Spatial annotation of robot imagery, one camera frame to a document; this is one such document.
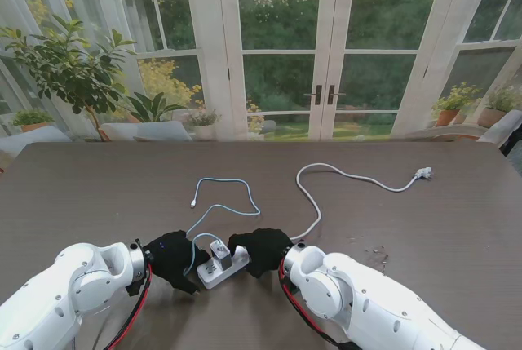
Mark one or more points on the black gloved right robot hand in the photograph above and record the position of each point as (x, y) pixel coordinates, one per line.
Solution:
(265, 250)

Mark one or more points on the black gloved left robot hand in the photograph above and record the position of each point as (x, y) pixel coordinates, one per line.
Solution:
(173, 260)

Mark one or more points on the grey USB charger adapter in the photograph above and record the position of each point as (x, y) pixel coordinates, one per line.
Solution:
(220, 256)

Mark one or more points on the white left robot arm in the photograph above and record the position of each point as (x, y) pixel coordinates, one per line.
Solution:
(69, 301)

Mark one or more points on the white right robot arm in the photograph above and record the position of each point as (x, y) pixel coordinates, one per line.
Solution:
(375, 297)

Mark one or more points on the printed garden window backdrop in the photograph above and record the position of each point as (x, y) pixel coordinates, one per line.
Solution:
(261, 48)

